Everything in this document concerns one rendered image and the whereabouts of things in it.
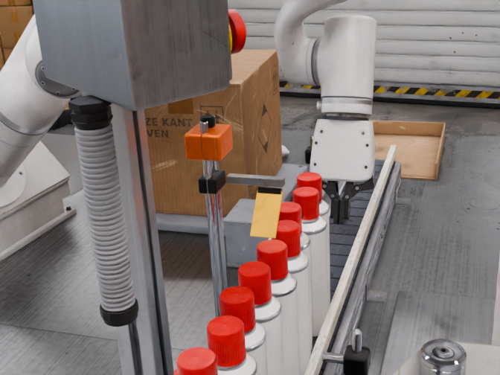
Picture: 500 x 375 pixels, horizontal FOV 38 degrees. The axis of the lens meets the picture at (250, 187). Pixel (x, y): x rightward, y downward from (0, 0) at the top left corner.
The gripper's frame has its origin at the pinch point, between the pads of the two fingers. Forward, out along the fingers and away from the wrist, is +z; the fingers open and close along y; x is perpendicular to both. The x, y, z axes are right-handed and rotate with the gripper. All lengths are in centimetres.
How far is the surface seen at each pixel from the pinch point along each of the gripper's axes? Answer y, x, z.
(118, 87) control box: -6, -67, -14
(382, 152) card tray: -1, 61, -10
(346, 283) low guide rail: 4.2, -15.9, 8.9
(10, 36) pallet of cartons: -253, 260, -71
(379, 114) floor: -43, 378, -37
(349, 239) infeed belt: 1.0, 4.9, 5.0
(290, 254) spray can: 1.3, -38.6, 2.1
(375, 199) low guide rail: 4.0, 12.7, -1.6
